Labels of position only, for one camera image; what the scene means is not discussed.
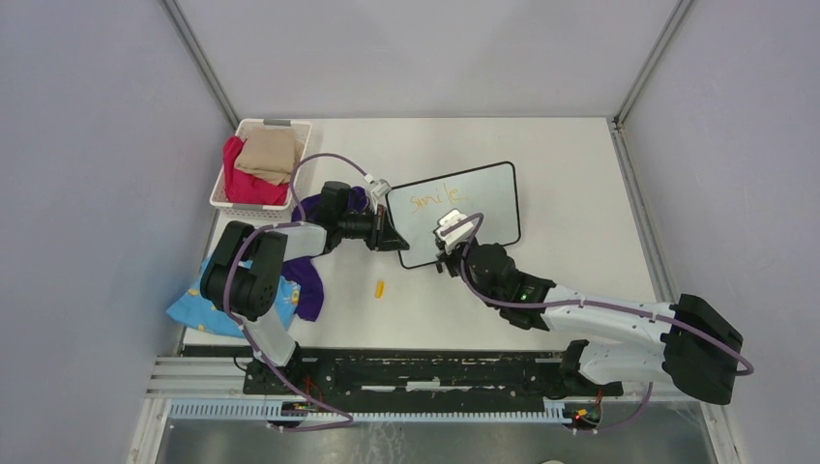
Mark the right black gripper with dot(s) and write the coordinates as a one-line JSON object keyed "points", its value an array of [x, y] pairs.
{"points": [[447, 257]]}

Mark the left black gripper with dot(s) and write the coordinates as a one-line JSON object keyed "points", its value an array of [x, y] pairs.
{"points": [[383, 236]]}

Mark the black framed whiteboard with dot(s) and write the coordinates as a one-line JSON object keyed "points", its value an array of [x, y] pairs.
{"points": [[419, 208]]}

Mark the yellow marker cap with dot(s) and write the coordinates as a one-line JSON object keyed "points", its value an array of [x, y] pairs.
{"points": [[379, 291]]}

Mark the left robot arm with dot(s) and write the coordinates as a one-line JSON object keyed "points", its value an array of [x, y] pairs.
{"points": [[241, 278]]}

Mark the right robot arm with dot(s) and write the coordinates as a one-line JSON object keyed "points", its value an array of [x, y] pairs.
{"points": [[687, 344]]}

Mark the purple cloth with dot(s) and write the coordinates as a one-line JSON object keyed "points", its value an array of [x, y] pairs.
{"points": [[303, 272]]}

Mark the beige cloth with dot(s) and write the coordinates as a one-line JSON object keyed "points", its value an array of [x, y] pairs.
{"points": [[270, 155]]}

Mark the red cloth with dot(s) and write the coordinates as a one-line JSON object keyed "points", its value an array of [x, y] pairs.
{"points": [[241, 187]]}

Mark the blue patterned cloth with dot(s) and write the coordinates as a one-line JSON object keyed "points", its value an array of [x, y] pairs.
{"points": [[198, 313]]}

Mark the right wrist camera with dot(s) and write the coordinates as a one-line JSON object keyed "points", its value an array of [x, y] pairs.
{"points": [[453, 228]]}

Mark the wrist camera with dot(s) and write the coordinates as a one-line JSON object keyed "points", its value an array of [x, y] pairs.
{"points": [[453, 228], [377, 191]]}

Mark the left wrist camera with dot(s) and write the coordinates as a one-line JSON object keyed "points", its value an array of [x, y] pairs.
{"points": [[377, 191]]}

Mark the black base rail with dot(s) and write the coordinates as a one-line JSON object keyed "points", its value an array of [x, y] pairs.
{"points": [[420, 381]]}

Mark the white cable duct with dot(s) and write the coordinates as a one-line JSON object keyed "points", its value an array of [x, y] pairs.
{"points": [[294, 411]]}

